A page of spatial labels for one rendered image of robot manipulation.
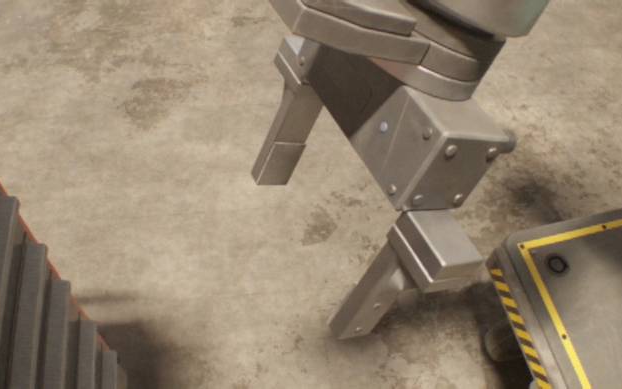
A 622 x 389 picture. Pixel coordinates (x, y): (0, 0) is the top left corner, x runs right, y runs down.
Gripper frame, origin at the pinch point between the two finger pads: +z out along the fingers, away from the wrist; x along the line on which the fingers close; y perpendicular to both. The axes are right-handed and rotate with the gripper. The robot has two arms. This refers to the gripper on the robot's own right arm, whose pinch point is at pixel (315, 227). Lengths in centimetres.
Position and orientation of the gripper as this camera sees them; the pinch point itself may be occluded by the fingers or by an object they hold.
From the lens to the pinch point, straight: 38.4
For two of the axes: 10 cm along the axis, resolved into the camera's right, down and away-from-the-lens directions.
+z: -4.0, 7.1, 5.8
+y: 8.1, -0.1, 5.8
